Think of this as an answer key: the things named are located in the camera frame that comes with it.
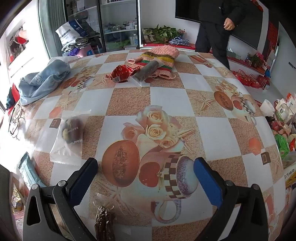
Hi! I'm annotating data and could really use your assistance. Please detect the pile of folded clothes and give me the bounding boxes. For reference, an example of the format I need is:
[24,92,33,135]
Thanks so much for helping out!
[61,38,95,58]

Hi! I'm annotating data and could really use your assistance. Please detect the brown snack sticks clear wrapper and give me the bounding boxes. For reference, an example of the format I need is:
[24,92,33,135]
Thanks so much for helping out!
[92,193,121,241]

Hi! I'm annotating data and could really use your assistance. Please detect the pink flower plant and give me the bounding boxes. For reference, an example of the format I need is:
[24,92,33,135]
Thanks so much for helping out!
[245,52,265,67]

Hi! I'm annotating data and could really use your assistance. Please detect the red foil snack packet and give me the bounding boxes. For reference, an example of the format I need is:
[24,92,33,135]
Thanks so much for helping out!
[106,64,140,83]

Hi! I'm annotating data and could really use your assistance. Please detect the green leafy plant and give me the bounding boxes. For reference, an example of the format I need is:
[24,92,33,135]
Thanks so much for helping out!
[142,24,183,43]

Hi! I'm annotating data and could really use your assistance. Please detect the dark bar clear snack packet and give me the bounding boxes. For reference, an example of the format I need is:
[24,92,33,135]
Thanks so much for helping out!
[127,61,160,87]

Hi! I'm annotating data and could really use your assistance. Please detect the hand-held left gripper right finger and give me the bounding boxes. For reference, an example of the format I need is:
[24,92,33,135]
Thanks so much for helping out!
[193,157,270,241]

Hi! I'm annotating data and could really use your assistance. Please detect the white printed sack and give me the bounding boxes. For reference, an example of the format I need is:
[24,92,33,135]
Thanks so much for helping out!
[55,19,89,47]

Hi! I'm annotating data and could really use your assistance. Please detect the pile of assorted snack packets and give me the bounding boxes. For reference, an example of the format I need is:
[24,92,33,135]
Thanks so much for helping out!
[266,116,296,209]

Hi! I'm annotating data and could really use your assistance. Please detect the white bag green label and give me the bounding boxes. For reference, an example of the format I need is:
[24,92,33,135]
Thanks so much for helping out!
[274,94,296,123]

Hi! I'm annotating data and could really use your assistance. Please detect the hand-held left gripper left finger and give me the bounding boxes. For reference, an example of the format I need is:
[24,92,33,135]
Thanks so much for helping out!
[22,158,99,241]

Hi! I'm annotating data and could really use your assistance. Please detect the white paper roll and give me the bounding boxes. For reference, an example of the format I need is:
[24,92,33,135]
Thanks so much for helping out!
[259,99,277,116]

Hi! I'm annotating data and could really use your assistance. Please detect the blue snack packet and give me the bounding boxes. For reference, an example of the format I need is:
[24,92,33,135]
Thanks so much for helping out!
[18,152,48,192]

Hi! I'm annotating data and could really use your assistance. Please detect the translucent pastry snack packet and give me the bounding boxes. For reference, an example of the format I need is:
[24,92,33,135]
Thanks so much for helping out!
[49,111,92,165]

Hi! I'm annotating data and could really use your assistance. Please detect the glass door cabinet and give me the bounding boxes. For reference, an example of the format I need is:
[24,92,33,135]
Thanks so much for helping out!
[38,0,141,58]

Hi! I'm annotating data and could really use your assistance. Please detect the blue checkered cloth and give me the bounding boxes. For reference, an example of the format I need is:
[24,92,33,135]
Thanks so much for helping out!
[169,37,190,46]

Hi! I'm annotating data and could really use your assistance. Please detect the red wall banner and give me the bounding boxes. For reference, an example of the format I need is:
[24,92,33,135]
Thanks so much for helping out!
[268,21,280,56]

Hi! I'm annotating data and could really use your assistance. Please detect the pink striped knitted sweater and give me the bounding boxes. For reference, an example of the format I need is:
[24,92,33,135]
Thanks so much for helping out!
[128,45,180,80]

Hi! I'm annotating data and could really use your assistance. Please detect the eyeglasses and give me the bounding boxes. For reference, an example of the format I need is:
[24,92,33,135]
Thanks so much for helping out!
[9,104,25,141]

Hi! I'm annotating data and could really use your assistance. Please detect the red gift basket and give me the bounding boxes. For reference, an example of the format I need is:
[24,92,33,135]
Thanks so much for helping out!
[250,74,270,90]
[232,69,252,87]

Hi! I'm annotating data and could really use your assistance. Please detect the red hanging cloth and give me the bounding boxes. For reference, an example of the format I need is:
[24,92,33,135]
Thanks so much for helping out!
[14,30,29,44]

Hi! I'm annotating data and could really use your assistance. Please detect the light blue towel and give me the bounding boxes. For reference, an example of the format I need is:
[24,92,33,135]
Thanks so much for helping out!
[18,60,71,106]

